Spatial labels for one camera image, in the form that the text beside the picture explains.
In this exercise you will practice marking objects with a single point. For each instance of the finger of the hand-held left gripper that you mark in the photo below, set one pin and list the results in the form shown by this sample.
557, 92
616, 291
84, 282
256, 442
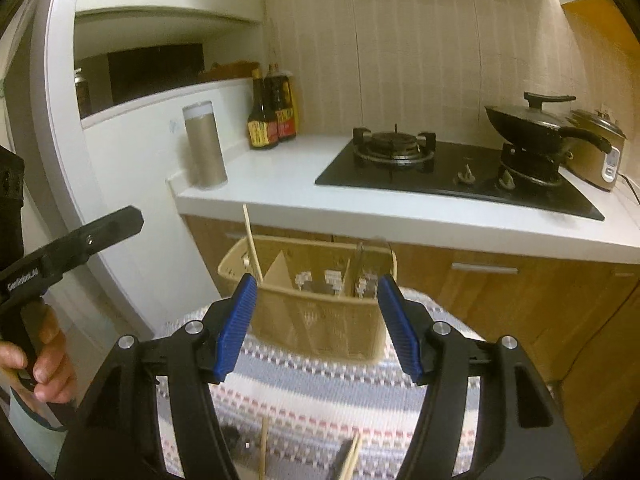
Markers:
100, 232

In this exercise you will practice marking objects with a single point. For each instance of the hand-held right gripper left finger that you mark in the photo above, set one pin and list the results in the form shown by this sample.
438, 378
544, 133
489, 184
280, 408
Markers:
234, 332

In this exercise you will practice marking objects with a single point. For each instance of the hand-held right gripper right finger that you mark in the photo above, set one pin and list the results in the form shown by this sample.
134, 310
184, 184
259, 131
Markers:
401, 332

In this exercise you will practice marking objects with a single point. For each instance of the person's left hand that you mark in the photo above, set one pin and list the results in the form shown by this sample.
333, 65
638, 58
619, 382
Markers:
50, 360

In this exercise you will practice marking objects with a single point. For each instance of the beige plastic utensil basket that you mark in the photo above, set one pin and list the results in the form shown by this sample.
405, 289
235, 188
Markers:
325, 320

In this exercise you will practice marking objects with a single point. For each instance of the wooden chopstick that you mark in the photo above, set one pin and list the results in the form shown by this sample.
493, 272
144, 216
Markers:
356, 452
265, 447
252, 245
350, 460

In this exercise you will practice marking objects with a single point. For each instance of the striped woven cloth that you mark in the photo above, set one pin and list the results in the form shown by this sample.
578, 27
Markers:
310, 395

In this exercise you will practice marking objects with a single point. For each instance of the beige cylindrical canister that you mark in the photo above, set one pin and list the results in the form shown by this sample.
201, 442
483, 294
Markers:
205, 150

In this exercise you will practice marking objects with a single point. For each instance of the black glass gas cooktop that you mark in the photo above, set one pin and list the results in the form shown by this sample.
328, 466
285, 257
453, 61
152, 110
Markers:
450, 195

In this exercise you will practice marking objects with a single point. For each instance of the wooden base cabinet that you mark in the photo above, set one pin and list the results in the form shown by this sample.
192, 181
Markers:
550, 310

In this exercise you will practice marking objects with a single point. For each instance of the dark cabinet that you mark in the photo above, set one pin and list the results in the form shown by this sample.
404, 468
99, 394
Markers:
155, 72

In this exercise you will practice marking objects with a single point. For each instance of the cooktop knob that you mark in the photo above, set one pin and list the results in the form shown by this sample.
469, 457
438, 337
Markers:
466, 176
507, 181

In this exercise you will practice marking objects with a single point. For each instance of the gas burner grate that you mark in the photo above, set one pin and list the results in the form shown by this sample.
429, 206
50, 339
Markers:
394, 147
532, 165

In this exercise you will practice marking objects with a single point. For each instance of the dark sauce bottle yellow label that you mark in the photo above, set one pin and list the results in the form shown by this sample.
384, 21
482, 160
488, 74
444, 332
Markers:
262, 120

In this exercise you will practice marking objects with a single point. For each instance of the wooden board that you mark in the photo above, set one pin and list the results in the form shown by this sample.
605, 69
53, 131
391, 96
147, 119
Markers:
230, 70

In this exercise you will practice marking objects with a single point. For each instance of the dark sauce bottle red label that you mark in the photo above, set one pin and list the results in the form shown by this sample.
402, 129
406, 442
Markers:
284, 105

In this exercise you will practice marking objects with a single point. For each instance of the black frying pan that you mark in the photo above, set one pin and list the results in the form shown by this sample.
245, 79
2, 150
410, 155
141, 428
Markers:
530, 135

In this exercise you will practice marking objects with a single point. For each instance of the glass pan lid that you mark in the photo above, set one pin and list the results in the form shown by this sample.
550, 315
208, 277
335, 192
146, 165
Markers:
535, 110

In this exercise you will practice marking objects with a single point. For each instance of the gold rice cooker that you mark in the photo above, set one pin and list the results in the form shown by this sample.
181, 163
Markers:
597, 160

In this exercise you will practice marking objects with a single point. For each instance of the wooden wall cabinet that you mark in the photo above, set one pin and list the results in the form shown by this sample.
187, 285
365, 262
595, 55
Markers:
600, 25

